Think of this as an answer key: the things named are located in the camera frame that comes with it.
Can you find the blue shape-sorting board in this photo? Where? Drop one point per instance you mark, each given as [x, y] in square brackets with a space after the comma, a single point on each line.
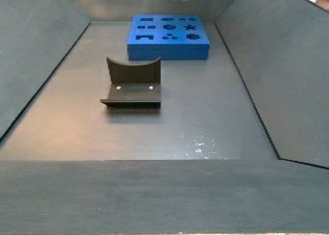
[167, 36]

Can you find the black curved holder stand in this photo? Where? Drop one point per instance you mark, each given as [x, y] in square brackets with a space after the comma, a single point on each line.
[135, 84]

